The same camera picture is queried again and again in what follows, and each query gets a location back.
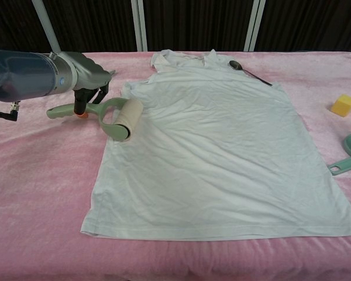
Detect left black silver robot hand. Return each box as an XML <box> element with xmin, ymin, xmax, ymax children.
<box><xmin>71</xmin><ymin>52</ymin><xmax>112</xmax><ymax>119</ymax></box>

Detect green lint roller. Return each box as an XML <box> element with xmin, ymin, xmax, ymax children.
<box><xmin>46</xmin><ymin>98</ymin><xmax>144</xmax><ymax>143</ymax></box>

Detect white sleeveless shirt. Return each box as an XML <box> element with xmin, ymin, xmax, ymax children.
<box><xmin>80</xmin><ymin>49</ymin><xmax>351</xmax><ymax>242</ymax></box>

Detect black pleated partition panel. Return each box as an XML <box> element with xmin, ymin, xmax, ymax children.
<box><xmin>43</xmin><ymin>0</ymin><xmax>138</xmax><ymax>53</ymax></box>
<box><xmin>143</xmin><ymin>0</ymin><xmax>254</xmax><ymax>52</ymax></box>
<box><xmin>256</xmin><ymin>0</ymin><xmax>351</xmax><ymax>53</ymax></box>
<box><xmin>0</xmin><ymin>0</ymin><xmax>53</xmax><ymax>54</ymax></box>

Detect pink plush blanket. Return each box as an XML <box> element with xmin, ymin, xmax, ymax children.
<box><xmin>0</xmin><ymin>51</ymin><xmax>351</xmax><ymax>281</ymax></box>

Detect metal spoon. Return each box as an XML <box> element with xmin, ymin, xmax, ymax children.
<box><xmin>228</xmin><ymin>60</ymin><xmax>273</xmax><ymax>87</ymax></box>

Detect yellow cube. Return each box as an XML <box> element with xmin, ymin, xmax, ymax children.
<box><xmin>330</xmin><ymin>94</ymin><xmax>351</xmax><ymax>118</ymax></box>

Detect white frame post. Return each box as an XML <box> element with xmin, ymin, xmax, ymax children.
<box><xmin>130</xmin><ymin>0</ymin><xmax>149</xmax><ymax>52</ymax></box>
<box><xmin>31</xmin><ymin>0</ymin><xmax>61</xmax><ymax>54</ymax></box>
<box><xmin>243</xmin><ymin>0</ymin><xmax>266</xmax><ymax>52</ymax></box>

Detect black cable with metal plug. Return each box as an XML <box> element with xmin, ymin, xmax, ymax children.
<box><xmin>0</xmin><ymin>101</ymin><xmax>20</xmax><ymax>122</ymax></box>

